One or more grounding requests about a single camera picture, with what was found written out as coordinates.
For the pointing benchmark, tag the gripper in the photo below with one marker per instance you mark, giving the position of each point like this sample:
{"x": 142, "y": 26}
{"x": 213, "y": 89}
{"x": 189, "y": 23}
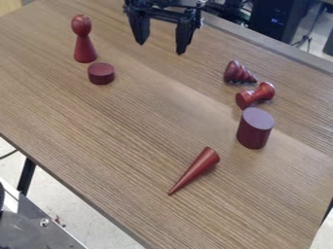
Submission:
{"x": 167, "y": 10}

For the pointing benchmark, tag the short red cylinder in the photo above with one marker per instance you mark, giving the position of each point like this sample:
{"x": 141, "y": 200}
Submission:
{"x": 101, "y": 73}

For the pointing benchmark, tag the tall red cylinder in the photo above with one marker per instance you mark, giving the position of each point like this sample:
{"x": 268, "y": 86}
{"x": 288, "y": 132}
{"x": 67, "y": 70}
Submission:
{"x": 254, "y": 128}

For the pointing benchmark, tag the red pawn-shaped block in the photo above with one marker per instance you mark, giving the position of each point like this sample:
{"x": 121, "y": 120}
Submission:
{"x": 83, "y": 40}

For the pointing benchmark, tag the red ridged cone block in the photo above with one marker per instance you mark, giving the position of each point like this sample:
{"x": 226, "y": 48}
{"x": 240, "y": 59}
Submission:
{"x": 237, "y": 73}

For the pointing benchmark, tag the red spool-shaped block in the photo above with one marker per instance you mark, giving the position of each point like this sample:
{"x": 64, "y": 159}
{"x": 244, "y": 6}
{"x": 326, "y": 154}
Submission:
{"x": 254, "y": 95}

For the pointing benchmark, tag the black computer tower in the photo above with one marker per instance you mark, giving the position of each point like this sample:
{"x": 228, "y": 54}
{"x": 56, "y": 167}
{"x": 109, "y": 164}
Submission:
{"x": 277, "y": 17}

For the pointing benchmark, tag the red smooth cone block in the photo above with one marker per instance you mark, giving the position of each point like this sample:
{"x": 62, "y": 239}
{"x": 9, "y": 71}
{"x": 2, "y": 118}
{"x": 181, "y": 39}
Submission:
{"x": 196, "y": 169}

